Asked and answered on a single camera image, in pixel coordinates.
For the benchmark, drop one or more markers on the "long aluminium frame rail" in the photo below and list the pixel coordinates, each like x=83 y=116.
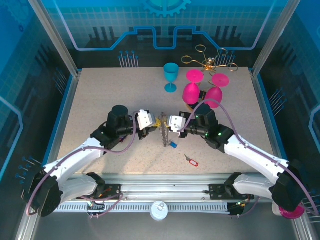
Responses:
x=162 y=190

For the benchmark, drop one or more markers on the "aluminium side rail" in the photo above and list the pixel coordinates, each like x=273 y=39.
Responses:
x=265 y=112
x=67 y=112

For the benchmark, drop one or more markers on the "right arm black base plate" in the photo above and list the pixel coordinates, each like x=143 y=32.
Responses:
x=216 y=191

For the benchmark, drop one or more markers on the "aluminium frame post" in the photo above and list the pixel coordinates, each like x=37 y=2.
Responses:
x=56 y=37
x=273 y=37

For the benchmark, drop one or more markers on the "pink plastic goblet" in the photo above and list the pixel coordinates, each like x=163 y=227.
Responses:
x=191 y=93
x=215 y=96

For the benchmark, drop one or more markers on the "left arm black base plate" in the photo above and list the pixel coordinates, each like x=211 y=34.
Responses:
x=113 y=190

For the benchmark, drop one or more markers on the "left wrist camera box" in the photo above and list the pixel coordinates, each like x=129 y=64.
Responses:
x=145 y=120

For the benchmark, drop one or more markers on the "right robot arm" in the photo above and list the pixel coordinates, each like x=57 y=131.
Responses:
x=255 y=155

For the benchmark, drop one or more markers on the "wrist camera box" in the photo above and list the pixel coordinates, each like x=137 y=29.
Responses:
x=177 y=123
x=145 y=120

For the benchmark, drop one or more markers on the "teal plastic goblet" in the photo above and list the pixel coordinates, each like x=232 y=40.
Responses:
x=171 y=71

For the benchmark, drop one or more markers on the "white cup with pink lid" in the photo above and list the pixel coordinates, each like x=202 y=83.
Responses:
x=290 y=214

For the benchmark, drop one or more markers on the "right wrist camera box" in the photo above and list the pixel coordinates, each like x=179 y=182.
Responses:
x=177 y=123

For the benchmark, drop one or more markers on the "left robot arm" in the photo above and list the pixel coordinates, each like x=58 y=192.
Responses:
x=75 y=157

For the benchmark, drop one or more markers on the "metal keyring holder with rings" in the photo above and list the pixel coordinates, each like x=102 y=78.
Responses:
x=165 y=136

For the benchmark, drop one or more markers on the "key with red tag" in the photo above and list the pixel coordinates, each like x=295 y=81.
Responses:
x=193 y=163

